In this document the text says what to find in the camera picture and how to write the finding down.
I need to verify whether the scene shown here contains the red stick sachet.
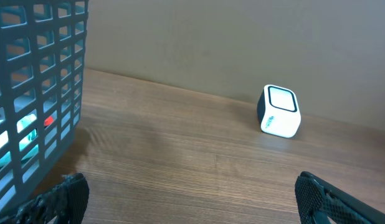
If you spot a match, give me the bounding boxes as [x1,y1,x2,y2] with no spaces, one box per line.
[44,116,54,128]

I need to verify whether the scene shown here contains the white barcode scanner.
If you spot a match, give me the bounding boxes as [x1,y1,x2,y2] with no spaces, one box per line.
[257,85,302,138]

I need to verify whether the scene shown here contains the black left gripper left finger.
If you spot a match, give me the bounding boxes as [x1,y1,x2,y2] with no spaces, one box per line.
[0,173,90,224]

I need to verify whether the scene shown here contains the teal white tissue pack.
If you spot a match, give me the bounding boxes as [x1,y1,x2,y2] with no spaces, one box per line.
[0,114,39,168]

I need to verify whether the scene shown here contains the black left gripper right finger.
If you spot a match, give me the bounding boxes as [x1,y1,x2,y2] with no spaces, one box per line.
[295,171,385,224]

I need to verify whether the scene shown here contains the grey plastic mesh basket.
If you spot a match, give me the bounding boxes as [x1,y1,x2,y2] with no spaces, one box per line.
[0,0,88,213]

